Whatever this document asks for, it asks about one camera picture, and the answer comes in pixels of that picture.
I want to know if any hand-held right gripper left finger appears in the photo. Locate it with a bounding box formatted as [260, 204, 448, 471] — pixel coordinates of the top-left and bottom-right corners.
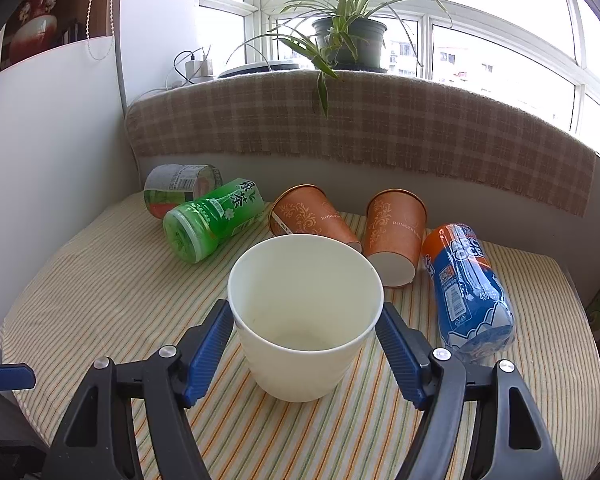
[42, 299, 236, 480]

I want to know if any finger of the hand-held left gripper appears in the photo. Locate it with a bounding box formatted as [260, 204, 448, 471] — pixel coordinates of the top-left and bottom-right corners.
[0, 347, 36, 391]

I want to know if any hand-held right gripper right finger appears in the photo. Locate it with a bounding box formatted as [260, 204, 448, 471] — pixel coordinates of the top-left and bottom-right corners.
[375, 301, 563, 480]

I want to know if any white cup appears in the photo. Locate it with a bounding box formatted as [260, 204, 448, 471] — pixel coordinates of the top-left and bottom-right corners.
[227, 234, 385, 403]

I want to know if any orange patterned paper cup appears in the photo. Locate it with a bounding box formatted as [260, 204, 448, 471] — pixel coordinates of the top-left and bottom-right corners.
[364, 189, 428, 288]
[269, 184, 364, 256]

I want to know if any blue and orange soda bottle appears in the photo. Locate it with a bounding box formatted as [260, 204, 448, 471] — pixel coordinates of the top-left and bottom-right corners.
[420, 223, 516, 363]

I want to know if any striped table cloth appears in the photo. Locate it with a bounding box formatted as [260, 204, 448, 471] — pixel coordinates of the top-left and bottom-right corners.
[0, 192, 600, 480]

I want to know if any green tea bottle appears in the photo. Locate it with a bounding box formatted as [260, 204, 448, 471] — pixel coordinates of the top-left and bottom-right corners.
[162, 177, 266, 264]

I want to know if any clear bottle with green label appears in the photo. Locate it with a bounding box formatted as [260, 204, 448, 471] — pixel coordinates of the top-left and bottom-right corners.
[143, 163, 224, 219]

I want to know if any white board panel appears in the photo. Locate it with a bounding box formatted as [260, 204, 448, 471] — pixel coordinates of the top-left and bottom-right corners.
[0, 35, 127, 356]

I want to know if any brown plaid cloth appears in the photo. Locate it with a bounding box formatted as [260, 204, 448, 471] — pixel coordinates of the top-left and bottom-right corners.
[124, 69, 598, 218]

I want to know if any grey round device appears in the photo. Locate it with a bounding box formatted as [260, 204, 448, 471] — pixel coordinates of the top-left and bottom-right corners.
[217, 60, 301, 79]

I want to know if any potted spider plant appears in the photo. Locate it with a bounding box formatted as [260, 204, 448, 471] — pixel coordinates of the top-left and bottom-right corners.
[225, 0, 453, 120]

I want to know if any white charger with cables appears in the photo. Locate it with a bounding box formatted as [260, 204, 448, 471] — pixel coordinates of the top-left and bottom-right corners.
[166, 49, 213, 91]

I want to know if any wall picture of vase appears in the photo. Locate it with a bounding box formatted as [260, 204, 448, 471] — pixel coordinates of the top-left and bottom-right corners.
[0, 0, 118, 72]

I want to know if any white bead cord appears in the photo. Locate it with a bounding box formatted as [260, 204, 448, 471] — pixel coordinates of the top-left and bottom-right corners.
[84, 0, 118, 60]

